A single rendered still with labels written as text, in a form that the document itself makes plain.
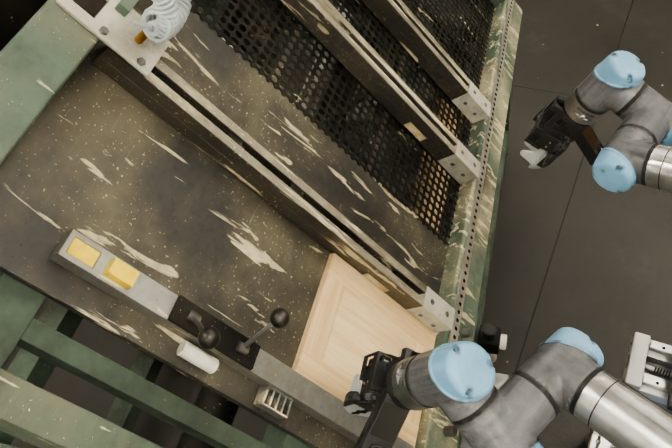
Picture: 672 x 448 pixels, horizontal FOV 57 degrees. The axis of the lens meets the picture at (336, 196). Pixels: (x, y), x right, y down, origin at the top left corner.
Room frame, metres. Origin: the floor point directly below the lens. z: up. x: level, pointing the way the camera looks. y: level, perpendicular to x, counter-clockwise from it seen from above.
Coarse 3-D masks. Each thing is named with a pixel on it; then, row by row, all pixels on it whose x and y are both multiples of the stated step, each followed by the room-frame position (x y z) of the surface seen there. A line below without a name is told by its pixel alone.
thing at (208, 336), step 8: (192, 312) 0.63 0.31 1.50; (192, 320) 0.61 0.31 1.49; (200, 320) 0.62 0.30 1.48; (200, 328) 0.58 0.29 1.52; (208, 328) 0.55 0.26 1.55; (200, 336) 0.54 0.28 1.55; (208, 336) 0.54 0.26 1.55; (216, 336) 0.54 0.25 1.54; (200, 344) 0.53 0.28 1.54; (208, 344) 0.53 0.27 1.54; (216, 344) 0.53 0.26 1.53
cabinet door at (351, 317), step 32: (320, 288) 0.78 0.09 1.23; (352, 288) 0.80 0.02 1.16; (320, 320) 0.70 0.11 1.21; (352, 320) 0.73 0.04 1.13; (384, 320) 0.75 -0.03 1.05; (416, 320) 0.77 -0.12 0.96; (320, 352) 0.64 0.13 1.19; (352, 352) 0.66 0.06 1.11; (384, 352) 0.68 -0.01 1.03; (320, 384) 0.58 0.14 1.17; (416, 416) 0.55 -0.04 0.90
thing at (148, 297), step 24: (72, 240) 0.70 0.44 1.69; (72, 264) 0.67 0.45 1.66; (96, 264) 0.67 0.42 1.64; (120, 288) 0.65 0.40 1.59; (144, 288) 0.66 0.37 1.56; (144, 312) 0.63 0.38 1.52; (168, 312) 0.63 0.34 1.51; (192, 336) 0.60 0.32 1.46; (264, 360) 0.59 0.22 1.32; (264, 384) 0.56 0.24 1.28; (288, 384) 0.55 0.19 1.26; (312, 384) 0.56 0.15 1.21; (312, 408) 0.52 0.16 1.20; (336, 408) 0.53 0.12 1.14; (360, 432) 0.49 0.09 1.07
